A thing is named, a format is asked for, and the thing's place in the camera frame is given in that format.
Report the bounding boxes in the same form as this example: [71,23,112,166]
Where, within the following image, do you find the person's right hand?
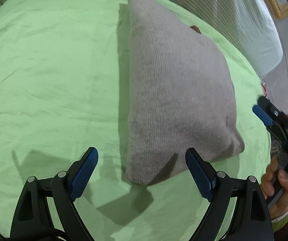
[260,155,288,221]

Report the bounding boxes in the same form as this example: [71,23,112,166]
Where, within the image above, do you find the yellow white sleeve cuff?
[271,210,288,232]

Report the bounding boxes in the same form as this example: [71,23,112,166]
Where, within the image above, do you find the beige knit sweater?
[125,0,245,186]

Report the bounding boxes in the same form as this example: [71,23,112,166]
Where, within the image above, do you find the light green bed sheet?
[0,0,272,241]

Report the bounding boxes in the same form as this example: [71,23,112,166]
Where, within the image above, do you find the grey striped headboard cushion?
[170,0,283,79]

